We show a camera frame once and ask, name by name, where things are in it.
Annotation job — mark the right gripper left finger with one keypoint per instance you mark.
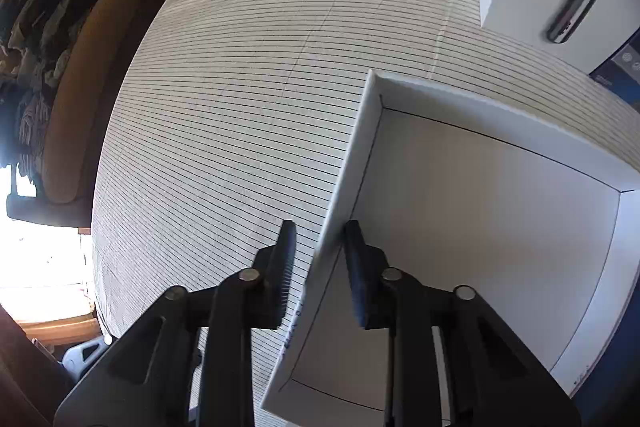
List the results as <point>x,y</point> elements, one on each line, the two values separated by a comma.
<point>187,361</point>

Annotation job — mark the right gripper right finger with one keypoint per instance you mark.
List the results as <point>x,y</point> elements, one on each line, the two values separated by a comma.
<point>451,359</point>

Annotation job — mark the white box lid tray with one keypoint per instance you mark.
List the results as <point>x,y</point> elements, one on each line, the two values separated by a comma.
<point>459,189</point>

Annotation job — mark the white striped tablecloth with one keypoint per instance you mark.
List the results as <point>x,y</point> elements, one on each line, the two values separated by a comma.
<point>235,115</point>

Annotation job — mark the blue Oral-B toothbrush box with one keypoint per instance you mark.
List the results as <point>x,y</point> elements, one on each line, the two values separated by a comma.
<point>621,74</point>

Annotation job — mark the pile of folded clothes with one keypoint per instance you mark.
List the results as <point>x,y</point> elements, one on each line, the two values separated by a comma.
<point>37,37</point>

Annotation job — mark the brown wooden armchair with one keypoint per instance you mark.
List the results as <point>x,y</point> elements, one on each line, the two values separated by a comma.
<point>81,110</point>

